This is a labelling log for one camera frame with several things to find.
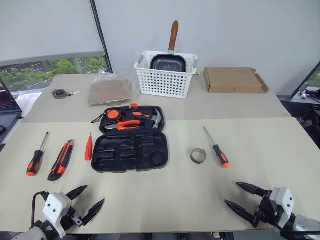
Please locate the white perforated plastic basket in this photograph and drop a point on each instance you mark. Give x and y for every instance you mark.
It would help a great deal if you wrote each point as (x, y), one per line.
(162, 82)

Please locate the orange black tape measure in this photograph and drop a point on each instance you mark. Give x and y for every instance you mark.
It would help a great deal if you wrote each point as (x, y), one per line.
(113, 114)

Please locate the brown cardboard box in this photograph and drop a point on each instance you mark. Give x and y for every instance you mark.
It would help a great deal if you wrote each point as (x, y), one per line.
(232, 78)

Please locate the black plastic tool case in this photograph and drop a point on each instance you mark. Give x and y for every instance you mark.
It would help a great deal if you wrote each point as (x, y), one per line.
(130, 155)

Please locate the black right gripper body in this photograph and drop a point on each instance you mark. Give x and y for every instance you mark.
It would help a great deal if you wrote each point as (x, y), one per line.
(268, 210)

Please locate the dark laptop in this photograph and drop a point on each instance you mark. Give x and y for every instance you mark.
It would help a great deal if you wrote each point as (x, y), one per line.
(7, 110)

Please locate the small white tag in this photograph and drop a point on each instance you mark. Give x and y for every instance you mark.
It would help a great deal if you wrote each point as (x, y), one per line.
(76, 93)

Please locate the black window frame post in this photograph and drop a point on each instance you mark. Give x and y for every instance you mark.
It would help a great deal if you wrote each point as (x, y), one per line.
(313, 71)
(101, 37)

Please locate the grey cylindrical device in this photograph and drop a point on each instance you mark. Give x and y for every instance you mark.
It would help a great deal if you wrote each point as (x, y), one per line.
(303, 87)

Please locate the round black keyring gadget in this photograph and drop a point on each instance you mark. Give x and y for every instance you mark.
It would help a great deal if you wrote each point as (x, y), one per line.
(58, 93)

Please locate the grey roller blind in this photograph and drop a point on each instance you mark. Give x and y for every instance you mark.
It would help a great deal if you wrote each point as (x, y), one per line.
(47, 27)

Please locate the small orange tester screwdriver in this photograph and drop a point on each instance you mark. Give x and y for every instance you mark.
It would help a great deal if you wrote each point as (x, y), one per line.
(88, 150)

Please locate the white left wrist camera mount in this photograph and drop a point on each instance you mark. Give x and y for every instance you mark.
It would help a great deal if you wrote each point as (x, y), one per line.
(53, 207)

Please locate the dark cluttered side desk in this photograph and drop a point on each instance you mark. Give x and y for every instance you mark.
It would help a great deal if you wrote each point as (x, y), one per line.
(308, 110)

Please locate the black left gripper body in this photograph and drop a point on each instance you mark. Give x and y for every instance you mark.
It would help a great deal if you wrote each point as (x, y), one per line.
(70, 220)

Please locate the clear bag with brown cardboard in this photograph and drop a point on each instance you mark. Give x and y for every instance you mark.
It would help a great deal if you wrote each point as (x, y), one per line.
(110, 93)

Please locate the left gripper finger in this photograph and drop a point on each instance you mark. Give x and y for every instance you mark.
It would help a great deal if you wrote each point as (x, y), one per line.
(93, 211)
(77, 192)

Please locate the black orange screwdriver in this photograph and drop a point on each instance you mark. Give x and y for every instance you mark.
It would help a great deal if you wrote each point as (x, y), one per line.
(35, 162)
(220, 156)

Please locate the claw hammer black orange grip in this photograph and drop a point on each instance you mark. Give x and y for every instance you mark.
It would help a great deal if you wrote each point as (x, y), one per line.
(157, 120)

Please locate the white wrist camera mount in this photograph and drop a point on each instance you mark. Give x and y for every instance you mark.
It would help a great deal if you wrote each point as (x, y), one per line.
(53, 207)
(282, 197)

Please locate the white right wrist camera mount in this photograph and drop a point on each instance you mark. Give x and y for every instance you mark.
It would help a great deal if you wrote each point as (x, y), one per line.
(282, 197)

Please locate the grey tape roll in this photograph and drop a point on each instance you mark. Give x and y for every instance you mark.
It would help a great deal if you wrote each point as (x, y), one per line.
(198, 160)

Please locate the orange black utility knife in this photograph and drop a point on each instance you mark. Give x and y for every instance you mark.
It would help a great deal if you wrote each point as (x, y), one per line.
(61, 162)

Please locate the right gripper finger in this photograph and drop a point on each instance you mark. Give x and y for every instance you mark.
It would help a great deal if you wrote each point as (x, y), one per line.
(255, 190)
(243, 212)

